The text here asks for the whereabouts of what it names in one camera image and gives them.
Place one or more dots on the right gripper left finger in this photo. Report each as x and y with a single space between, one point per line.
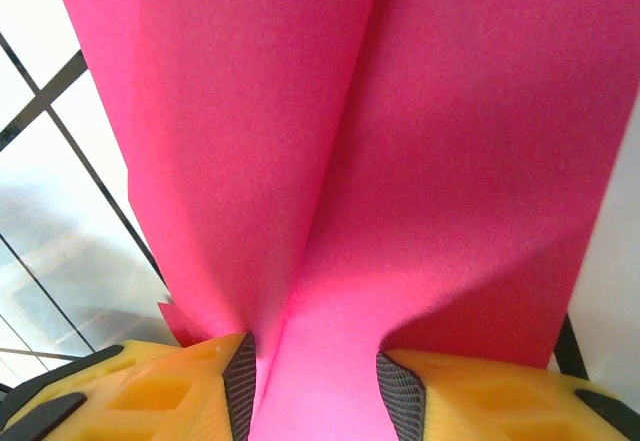
150 401

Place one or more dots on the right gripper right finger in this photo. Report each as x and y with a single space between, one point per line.
500 401

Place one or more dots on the pink paper sheet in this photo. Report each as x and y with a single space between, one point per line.
350 161

